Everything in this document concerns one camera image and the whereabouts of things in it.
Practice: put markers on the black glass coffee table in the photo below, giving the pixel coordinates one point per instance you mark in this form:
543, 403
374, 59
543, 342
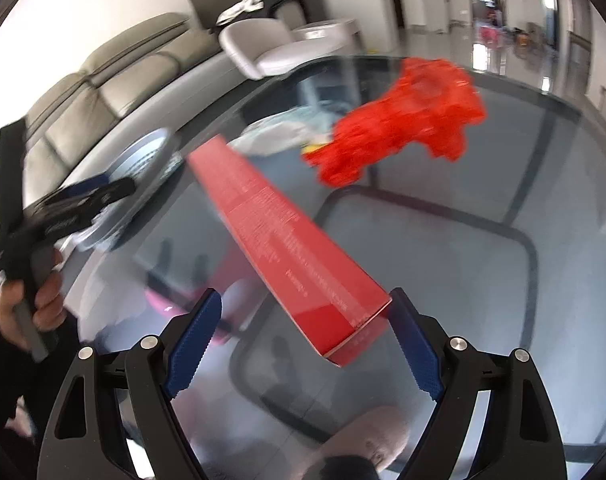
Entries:
505, 247

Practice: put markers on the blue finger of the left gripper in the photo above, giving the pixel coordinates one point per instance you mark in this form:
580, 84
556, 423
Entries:
52, 209
83, 187

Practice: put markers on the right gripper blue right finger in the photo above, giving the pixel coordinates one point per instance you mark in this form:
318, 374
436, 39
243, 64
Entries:
520, 437

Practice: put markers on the red toothpaste box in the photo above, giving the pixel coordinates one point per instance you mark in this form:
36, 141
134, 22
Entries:
335, 304

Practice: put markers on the red plastic bag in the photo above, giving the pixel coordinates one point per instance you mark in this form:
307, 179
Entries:
430, 103

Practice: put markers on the white swivel stool chair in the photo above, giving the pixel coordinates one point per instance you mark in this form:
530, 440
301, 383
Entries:
264, 47

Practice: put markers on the white plastic step stool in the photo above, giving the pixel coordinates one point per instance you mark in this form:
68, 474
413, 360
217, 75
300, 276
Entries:
344, 29

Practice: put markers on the grey sofa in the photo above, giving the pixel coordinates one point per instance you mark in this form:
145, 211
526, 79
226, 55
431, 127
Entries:
160, 73

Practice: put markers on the pile of clothes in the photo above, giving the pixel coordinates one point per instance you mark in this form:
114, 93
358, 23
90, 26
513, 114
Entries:
243, 6

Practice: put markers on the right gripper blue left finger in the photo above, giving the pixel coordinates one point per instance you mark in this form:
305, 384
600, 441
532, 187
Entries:
85, 437

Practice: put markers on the grey perforated trash bin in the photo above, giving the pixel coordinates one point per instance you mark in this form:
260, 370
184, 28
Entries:
138, 173

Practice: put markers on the wet wipes packet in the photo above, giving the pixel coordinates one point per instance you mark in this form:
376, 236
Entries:
297, 127

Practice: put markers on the person's left hand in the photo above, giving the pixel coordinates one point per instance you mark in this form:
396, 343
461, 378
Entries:
31, 303

